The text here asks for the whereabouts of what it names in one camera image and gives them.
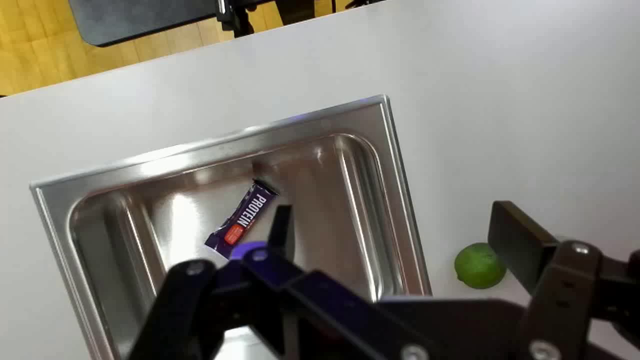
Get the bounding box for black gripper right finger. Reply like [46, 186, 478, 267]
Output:
[486, 200, 640, 360]

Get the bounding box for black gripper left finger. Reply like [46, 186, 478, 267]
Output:
[127, 202, 432, 360]

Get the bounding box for purple protein bar snack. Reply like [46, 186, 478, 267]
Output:
[205, 178, 278, 261]

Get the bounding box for stainless steel sink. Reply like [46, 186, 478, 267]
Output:
[28, 95, 435, 360]

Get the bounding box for green lime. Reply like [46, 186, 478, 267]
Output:
[453, 243, 508, 291]

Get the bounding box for black stand legs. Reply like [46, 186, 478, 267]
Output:
[217, 0, 387, 40]

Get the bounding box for dark grey flat panel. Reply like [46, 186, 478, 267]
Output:
[66, 0, 232, 49]

